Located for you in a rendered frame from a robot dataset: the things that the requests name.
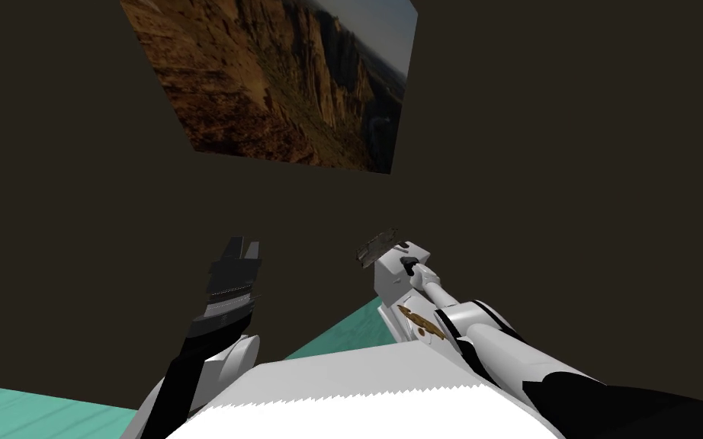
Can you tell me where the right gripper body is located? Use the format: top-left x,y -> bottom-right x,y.
355,228 -> 400,269

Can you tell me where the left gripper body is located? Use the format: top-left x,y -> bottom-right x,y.
204,258 -> 263,321

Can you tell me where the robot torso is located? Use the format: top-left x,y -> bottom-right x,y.
165,342 -> 563,439

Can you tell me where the canyon landscape wall picture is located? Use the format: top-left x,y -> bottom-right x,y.
119,0 -> 419,176

